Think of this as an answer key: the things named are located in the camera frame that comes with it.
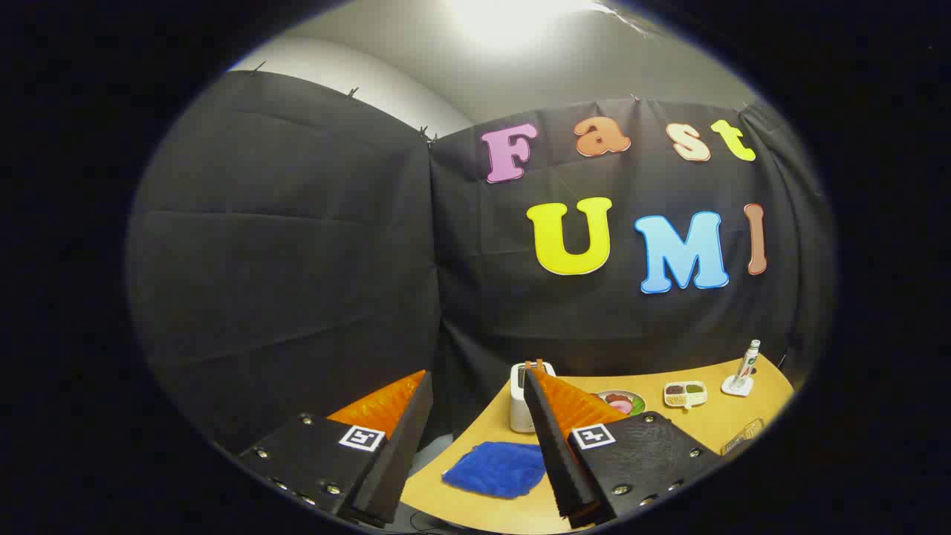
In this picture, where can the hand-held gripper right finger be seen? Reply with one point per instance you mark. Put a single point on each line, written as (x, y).
(553, 453)

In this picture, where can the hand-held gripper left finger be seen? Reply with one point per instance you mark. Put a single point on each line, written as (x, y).
(405, 446)

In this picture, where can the white toaster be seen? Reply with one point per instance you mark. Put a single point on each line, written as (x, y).
(518, 409)

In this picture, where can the blue towel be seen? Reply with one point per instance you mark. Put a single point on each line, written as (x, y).
(494, 468)

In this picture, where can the white oval food plate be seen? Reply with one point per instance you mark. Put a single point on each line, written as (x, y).
(631, 405)

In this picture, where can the white divided condiment tray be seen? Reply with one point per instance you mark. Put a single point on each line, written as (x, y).
(685, 394)

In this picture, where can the white square coaster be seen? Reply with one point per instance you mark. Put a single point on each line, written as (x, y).
(728, 388)

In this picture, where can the white bottle green label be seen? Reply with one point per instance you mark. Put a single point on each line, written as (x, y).
(747, 364)

